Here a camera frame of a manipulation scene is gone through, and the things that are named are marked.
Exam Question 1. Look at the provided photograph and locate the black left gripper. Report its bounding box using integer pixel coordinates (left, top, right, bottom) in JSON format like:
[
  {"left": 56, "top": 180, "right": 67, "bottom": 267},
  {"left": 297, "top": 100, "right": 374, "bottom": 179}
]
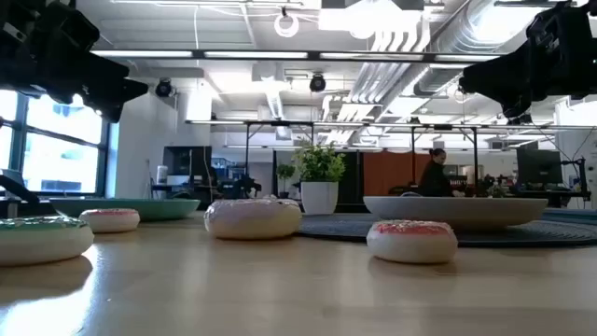
[{"left": 0, "top": 0, "right": 149, "bottom": 123}]

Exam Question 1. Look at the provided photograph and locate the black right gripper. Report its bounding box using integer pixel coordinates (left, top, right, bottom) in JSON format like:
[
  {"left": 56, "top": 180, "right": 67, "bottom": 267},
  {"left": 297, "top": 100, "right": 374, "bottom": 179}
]
[{"left": 458, "top": 0, "right": 597, "bottom": 119}]

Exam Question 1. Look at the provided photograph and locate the lilac frosted donut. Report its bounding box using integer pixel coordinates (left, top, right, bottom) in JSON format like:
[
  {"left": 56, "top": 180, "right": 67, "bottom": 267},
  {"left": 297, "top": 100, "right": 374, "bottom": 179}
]
[{"left": 203, "top": 198, "right": 303, "bottom": 241}]

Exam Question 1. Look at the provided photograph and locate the window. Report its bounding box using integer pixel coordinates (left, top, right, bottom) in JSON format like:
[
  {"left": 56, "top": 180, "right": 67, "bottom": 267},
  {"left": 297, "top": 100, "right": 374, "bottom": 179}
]
[{"left": 0, "top": 88, "right": 120, "bottom": 197}]

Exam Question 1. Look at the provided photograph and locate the black computer monitor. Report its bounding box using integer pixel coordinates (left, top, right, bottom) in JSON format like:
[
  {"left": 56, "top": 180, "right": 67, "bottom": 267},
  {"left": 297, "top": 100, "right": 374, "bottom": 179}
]
[{"left": 515, "top": 148, "right": 563, "bottom": 186}]

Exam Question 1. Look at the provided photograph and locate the dark cabinet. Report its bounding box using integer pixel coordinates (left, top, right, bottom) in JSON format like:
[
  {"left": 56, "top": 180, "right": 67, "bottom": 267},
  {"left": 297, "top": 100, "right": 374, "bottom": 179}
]
[{"left": 162, "top": 145, "right": 214, "bottom": 189}]

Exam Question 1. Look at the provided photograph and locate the person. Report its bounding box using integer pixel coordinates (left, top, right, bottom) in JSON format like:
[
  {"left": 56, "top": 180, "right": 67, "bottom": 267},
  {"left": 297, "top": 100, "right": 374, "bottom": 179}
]
[{"left": 417, "top": 147, "right": 462, "bottom": 198}]

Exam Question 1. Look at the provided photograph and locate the teal plate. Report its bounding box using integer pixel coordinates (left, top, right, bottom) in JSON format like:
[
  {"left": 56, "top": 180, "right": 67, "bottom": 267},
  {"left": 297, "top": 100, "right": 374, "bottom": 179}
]
[{"left": 49, "top": 197, "right": 201, "bottom": 222}]

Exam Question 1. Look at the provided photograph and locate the pink frosted donut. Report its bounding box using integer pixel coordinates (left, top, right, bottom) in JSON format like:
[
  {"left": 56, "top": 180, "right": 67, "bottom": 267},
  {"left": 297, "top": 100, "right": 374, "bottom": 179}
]
[
  {"left": 78, "top": 207, "right": 141, "bottom": 234},
  {"left": 366, "top": 219, "right": 459, "bottom": 265}
]

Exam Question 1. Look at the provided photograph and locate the grey plate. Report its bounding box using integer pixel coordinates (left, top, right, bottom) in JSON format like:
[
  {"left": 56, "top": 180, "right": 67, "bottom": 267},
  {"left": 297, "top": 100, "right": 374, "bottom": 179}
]
[{"left": 363, "top": 195, "right": 549, "bottom": 232}]

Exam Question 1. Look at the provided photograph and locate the black angled stand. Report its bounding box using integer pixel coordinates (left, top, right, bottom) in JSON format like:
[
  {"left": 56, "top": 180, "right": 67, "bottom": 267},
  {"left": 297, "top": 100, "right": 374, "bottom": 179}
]
[{"left": 0, "top": 168, "right": 41, "bottom": 205}]

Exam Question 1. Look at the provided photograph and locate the overhead light bar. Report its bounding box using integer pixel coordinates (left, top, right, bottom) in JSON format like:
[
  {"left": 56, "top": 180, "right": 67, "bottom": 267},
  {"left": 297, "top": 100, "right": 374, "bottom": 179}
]
[{"left": 90, "top": 49, "right": 506, "bottom": 64}]

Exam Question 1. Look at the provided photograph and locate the green sprinkled white donut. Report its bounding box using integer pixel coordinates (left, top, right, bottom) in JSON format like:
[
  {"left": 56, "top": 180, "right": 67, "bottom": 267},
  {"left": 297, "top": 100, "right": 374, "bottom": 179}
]
[{"left": 0, "top": 215, "right": 95, "bottom": 268}]

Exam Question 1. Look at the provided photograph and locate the small potted plant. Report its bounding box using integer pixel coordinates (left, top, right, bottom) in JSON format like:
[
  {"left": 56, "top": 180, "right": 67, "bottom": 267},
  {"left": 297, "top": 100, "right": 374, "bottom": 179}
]
[{"left": 275, "top": 162, "right": 297, "bottom": 200}]

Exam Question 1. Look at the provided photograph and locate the large plant in white pot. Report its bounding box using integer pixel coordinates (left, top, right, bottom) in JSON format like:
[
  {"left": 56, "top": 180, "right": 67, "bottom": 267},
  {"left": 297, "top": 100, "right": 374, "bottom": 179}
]
[{"left": 292, "top": 141, "right": 348, "bottom": 216}]

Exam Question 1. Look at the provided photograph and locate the dark round woven placemat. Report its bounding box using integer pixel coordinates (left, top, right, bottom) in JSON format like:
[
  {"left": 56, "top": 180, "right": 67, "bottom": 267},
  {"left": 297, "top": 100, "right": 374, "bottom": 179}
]
[{"left": 297, "top": 213, "right": 597, "bottom": 248}]

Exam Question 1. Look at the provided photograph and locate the black metal frame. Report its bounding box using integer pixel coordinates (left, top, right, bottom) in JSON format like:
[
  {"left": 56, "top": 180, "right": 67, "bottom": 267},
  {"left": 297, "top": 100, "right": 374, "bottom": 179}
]
[
  {"left": 243, "top": 120, "right": 315, "bottom": 188},
  {"left": 410, "top": 123, "right": 480, "bottom": 192}
]

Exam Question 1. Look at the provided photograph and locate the orange partition wall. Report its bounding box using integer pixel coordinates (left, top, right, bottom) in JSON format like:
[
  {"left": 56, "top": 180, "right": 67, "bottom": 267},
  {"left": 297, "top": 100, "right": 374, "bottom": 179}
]
[{"left": 363, "top": 151, "right": 437, "bottom": 198}]

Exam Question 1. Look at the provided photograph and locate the white coiled cable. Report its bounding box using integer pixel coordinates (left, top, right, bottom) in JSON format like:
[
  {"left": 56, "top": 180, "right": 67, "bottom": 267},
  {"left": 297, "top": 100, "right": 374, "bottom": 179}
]
[{"left": 273, "top": 10, "right": 300, "bottom": 39}]

